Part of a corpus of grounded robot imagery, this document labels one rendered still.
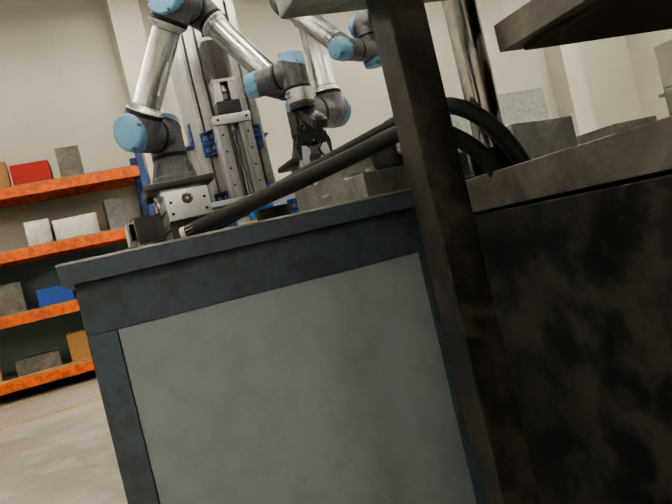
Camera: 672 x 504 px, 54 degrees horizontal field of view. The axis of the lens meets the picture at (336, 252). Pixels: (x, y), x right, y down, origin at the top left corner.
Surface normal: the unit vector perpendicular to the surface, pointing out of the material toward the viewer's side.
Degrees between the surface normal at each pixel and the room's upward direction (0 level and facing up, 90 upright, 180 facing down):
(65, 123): 90
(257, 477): 90
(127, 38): 90
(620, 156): 90
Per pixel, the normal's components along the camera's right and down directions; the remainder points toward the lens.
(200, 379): 0.33, -0.06
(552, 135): 0.59, -0.12
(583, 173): -0.91, 0.22
